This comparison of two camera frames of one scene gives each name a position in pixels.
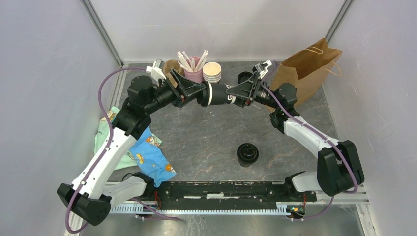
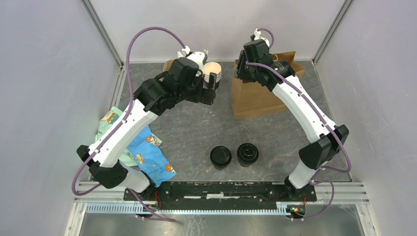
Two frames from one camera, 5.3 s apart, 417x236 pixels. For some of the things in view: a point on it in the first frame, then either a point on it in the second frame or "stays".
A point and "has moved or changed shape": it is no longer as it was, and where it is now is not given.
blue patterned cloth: (150, 159) stays
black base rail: (224, 193) stays
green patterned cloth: (104, 128) stays
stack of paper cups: (212, 72) stays
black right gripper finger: (246, 88) -> (241, 72)
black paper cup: (218, 95) -> (220, 157)
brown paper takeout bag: (306, 70) has moved or changed shape
